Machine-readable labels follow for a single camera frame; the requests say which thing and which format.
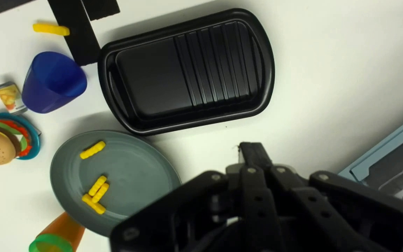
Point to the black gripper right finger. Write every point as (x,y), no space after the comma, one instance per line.
(350,205)

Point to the black tape patch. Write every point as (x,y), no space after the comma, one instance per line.
(77,32)

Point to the small toy food can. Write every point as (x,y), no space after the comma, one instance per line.
(8,95)

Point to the black ribbed baking tray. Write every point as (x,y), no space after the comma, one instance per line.
(182,74)

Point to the small teal plate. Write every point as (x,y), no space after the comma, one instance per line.
(29,133)

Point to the grey round plate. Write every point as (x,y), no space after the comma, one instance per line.
(132,172)

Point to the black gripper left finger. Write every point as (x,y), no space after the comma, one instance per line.
(174,210)

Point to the yellow toy fry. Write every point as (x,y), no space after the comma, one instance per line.
(50,28)
(97,185)
(92,205)
(101,192)
(92,150)

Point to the orange cup green rim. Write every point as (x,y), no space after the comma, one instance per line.
(62,233)

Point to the blue plastic cup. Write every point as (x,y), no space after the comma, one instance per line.
(52,81)

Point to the light blue metal bar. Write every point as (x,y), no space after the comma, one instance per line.
(388,158)

